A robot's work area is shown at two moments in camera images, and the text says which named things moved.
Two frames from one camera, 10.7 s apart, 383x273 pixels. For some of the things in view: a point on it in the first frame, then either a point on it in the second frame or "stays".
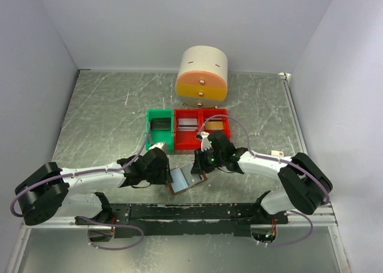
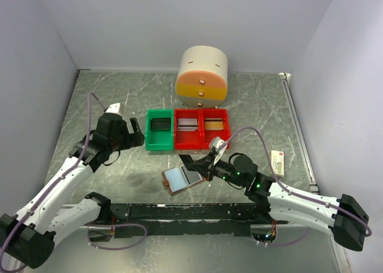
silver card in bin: (187, 124) stays
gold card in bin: (214, 124) stays
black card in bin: (163, 123) stays
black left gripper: (165, 177) -> (134, 139)
